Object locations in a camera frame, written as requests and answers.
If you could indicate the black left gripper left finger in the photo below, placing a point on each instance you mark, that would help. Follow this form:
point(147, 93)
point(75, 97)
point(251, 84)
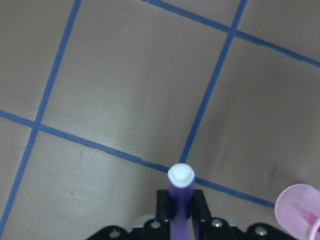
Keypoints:
point(165, 207)

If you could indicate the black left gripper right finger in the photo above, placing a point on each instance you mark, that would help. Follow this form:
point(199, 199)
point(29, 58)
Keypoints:
point(200, 215)

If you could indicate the purple highlighter pen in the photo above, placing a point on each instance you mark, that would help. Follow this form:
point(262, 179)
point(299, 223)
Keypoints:
point(181, 180)

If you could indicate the pink mesh cup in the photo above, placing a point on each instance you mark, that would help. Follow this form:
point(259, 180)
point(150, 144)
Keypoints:
point(297, 210)

